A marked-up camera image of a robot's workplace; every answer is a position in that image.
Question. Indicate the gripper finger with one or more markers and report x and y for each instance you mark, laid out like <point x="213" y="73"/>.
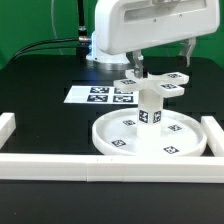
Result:
<point x="186" y="51"/>
<point x="138" y="66"/>

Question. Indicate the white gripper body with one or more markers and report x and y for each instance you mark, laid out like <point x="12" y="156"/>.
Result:
<point x="127" y="25"/>

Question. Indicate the white cross-shaped table base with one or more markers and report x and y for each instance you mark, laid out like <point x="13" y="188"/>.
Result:
<point x="167" y="85"/>

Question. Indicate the white round table top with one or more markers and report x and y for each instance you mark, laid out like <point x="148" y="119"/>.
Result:
<point x="115" y="133"/>

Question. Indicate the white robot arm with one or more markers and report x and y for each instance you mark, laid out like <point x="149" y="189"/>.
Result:
<point x="112" y="62"/>

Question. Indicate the white marker sheet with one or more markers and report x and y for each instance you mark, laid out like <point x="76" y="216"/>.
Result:
<point x="100" y="95"/>

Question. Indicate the white right fence bar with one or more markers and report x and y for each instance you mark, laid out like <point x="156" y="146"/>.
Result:
<point x="215" y="135"/>

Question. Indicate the white fence bar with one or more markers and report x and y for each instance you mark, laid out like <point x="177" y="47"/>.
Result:
<point x="215" y="135"/>
<point x="111" y="168"/>
<point x="7" y="127"/>

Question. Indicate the white left fence bar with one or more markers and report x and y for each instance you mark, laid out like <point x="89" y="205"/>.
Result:
<point x="7" y="127"/>

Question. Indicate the white front fence bar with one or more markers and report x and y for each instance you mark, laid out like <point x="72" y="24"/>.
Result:
<point x="111" y="168"/>

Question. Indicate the black vertical cable connector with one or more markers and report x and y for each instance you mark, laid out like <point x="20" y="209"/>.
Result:
<point x="81" y="17"/>

